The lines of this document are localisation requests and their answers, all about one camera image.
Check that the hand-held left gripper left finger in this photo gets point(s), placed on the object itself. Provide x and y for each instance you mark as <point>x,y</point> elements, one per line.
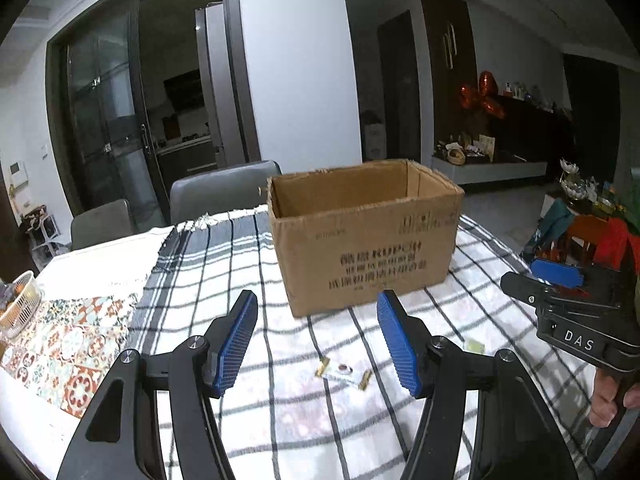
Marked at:
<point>232,350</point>

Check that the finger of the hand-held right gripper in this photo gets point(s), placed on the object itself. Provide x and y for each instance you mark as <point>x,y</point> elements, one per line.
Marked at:
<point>522,287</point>
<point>555,271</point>

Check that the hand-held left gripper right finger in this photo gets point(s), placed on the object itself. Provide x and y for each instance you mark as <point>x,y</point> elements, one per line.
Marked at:
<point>402,350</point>

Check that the gold-ended candy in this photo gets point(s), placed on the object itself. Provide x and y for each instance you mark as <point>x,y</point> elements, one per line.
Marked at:
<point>344,371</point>

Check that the pale green candy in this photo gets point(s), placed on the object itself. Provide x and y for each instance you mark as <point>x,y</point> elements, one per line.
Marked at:
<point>475,346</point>

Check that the brown cardboard box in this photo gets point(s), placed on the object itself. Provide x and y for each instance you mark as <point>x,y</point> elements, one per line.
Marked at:
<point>360,250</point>

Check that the person's right hand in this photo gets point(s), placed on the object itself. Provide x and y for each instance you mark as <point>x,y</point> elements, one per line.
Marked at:
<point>605,400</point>

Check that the brown wooden chair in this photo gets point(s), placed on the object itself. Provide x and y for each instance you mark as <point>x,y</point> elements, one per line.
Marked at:
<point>582,235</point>

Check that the green cloth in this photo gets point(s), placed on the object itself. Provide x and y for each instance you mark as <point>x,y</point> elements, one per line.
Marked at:
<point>547,225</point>

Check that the red cloth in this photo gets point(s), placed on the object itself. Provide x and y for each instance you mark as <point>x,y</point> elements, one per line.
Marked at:
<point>615,240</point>

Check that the stack of colourful packages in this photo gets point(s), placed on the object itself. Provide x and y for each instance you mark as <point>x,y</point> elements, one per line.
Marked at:
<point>607,202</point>

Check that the lotus-shaped ornament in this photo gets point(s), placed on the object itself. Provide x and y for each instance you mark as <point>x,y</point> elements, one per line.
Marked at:
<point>572,180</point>

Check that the plaid tablecloth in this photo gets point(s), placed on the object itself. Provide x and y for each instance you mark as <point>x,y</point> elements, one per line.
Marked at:
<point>310,420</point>

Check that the low white cabinet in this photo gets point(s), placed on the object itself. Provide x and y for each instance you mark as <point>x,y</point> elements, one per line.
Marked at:
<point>495,172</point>

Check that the dark sideboard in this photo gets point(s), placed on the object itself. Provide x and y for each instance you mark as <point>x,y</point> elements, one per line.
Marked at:
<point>535,130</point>

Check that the clutter of small ornaments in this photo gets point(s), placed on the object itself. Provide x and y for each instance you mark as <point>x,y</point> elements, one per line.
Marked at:
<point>462,150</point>

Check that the grey dining chair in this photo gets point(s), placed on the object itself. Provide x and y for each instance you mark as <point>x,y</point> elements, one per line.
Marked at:
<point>220,195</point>
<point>100,225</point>

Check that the floral patterned table mat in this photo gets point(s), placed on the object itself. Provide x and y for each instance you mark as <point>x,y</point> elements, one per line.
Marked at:
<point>75,350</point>

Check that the row of small figurines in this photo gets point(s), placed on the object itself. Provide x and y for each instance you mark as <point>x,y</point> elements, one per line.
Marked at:
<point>525,92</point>

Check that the red foil balloon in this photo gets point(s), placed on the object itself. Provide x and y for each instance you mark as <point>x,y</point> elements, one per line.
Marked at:
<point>482,95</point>

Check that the small white floor unit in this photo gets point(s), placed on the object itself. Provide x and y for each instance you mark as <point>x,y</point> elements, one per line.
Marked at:
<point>374,135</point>

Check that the dark tall cabinet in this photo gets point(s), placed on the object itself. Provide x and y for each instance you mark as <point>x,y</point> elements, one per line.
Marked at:
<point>445,85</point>

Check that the white plastic basket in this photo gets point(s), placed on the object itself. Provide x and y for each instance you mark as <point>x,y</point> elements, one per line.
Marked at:
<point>20,305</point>

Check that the white storage rack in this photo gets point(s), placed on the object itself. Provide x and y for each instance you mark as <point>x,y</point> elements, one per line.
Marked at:
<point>42,230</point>

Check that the dark interior door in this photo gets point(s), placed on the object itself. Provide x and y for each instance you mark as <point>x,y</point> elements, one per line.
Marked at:
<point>397,90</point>

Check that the dark-framed glass sliding door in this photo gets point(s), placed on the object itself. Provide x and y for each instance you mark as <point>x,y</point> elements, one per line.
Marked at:
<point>100,110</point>

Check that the white wall intercom panel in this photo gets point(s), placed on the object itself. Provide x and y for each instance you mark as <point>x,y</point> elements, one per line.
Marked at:
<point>17,174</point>

